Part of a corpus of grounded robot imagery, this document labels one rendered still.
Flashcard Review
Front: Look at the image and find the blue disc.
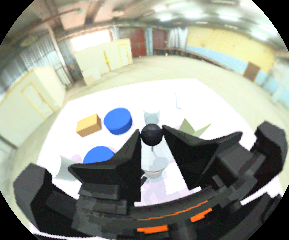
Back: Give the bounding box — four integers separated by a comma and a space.
83, 145, 116, 164
104, 108, 132, 136

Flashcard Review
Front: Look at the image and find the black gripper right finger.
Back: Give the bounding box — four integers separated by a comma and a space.
161, 124, 243, 191

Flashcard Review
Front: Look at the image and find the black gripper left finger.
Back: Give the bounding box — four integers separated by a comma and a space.
67, 128, 141, 203

